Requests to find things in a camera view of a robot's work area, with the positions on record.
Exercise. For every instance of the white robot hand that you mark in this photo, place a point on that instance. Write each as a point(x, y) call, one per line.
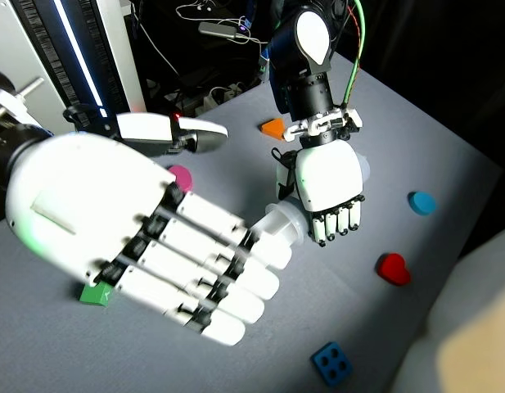
point(330, 176)
point(92, 204)

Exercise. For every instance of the white plastic cylinder part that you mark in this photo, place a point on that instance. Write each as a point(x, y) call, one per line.
point(285, 223)

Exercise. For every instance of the orange triangle block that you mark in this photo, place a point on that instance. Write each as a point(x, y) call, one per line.
point(273, 129)

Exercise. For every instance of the green block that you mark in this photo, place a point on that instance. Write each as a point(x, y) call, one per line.
point(94, 295)

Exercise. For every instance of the pink round block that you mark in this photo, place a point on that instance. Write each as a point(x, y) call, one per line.
point(181, 178)

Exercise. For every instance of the teal round block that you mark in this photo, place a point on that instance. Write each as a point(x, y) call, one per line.
point(422, 202)

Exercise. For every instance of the red heart block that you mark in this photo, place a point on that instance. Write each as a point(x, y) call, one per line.
point(393, 270)

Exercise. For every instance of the white power strip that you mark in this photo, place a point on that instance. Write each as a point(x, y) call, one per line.
point(227, 92)

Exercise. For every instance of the grey table cloth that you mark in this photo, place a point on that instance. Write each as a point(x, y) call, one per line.
point(358, 319)

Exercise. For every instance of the white cabinet with light strip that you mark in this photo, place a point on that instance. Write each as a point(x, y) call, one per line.
point(113, 49)

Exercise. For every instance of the white cushion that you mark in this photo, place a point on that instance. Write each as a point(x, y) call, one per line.
point(461, 286)

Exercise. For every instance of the grey power adapter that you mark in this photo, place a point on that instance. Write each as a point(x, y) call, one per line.
point(217, 30)

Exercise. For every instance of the blue square four-hole block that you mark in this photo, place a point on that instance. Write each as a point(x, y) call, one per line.
point(332, 364)

